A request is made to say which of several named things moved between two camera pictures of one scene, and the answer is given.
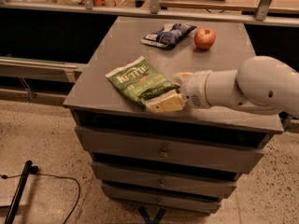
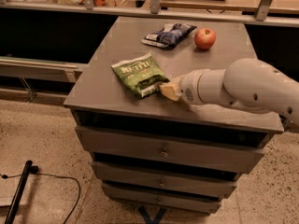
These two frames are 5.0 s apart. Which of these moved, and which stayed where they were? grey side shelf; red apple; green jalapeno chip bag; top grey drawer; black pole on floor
Moved: green jalapeno chip bag
Stayed: red apple; grey side shelf; top grey drawer; black pole on floor
